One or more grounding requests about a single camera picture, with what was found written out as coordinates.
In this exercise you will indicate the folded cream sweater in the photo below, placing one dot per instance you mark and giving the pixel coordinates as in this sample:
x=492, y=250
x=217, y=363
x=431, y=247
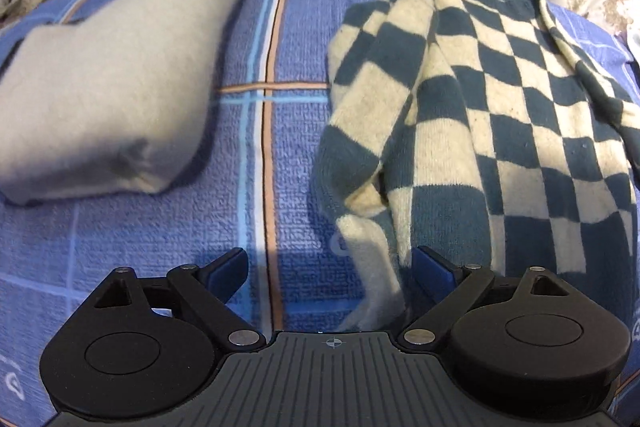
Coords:
x=110, y=97

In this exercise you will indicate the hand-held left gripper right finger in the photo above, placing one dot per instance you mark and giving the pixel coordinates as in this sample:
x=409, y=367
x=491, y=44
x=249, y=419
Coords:
x=431, y=271

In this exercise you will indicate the blue plaid bed sheet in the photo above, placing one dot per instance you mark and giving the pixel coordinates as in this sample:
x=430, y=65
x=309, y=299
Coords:
x=290, y=207

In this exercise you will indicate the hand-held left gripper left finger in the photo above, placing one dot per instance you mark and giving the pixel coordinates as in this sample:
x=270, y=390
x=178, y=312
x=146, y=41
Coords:
x=231, y=271

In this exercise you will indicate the teal cream checkered sweater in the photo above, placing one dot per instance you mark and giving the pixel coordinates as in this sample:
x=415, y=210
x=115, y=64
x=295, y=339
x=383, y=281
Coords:
x=500, y=107

